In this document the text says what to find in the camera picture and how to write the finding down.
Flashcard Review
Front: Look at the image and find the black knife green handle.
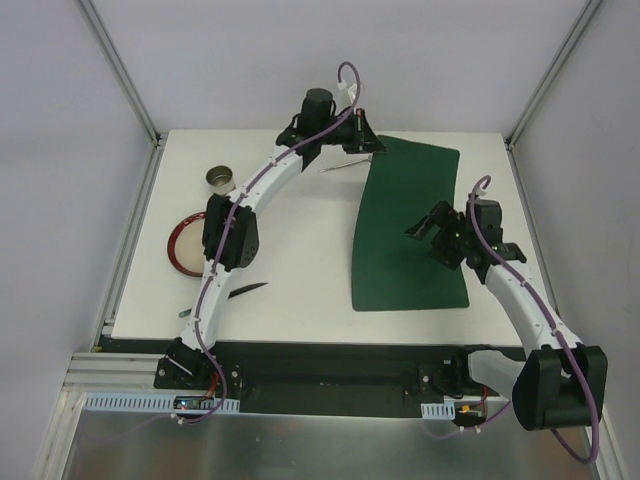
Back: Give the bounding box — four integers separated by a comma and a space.
177, 282, 267, 319

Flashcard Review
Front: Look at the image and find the silver spoon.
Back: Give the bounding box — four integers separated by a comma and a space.
318, 156, 372, 173

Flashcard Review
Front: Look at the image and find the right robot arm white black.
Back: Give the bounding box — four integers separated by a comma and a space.
405, 198, 608, 431

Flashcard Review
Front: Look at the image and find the right white cable duct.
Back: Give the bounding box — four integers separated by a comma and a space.
420, 401, 456, 421

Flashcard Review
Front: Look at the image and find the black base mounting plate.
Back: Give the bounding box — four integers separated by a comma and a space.
154, 341, 486, 418

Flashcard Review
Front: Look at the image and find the red rimmed beige plate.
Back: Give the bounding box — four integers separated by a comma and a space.
167, 212, 205, 278

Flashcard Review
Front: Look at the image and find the aluminium frame post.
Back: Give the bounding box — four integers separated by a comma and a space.
77, 0, 169, 149
505, 0, 604, 151

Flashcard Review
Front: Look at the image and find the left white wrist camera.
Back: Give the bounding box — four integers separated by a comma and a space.
336, 81, 359, 106

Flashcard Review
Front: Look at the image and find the right aluminium frame post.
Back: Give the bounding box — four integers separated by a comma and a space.
505, 0, 604, 151

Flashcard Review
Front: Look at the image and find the left aluminium frame post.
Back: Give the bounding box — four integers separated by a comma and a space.
77, 0, 169, 149

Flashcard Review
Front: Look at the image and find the front aluminium rail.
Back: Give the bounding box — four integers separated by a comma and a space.
63, 352, 161, 392

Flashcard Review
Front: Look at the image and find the steel cup brown base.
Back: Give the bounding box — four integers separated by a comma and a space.
205, 165, 236, 196

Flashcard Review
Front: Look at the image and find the left white cable duct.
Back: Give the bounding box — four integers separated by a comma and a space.
84, 393, 240, 415

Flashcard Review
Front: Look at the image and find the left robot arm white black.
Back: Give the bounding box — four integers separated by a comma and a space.
154, 84, 385, 390

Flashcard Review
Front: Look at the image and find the dark green placemat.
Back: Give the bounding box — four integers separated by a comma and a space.
351, 135, 469, 312

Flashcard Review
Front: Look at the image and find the white cable duct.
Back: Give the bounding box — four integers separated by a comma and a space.
420, 401, 456, 421
84, 393, 240, 415

